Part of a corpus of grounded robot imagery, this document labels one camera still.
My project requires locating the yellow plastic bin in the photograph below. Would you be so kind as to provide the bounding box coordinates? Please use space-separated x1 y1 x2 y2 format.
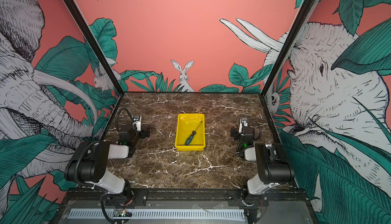
175 113 206 151

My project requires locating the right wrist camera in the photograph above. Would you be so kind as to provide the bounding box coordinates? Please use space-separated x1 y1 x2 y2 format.
239 117 248 133

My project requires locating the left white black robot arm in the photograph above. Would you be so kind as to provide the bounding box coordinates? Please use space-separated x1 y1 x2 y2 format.
64 108 150 206

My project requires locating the white slotted cable duct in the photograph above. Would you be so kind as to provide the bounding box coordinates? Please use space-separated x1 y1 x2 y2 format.
67 208 246 221

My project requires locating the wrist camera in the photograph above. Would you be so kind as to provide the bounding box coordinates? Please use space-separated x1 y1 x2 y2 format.
239 117 248 133
133 115 142 131

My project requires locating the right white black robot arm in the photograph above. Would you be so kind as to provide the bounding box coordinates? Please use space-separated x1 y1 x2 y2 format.
231 118 295 195

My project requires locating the green handled screwdriver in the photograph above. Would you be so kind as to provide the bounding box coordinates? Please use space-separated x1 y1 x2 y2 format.
185 121 203 146

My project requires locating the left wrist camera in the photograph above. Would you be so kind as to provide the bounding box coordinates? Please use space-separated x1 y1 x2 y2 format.
133 115 142 131

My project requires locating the black mounting rail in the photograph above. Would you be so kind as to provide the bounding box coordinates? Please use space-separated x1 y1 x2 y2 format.
65 188 309 208

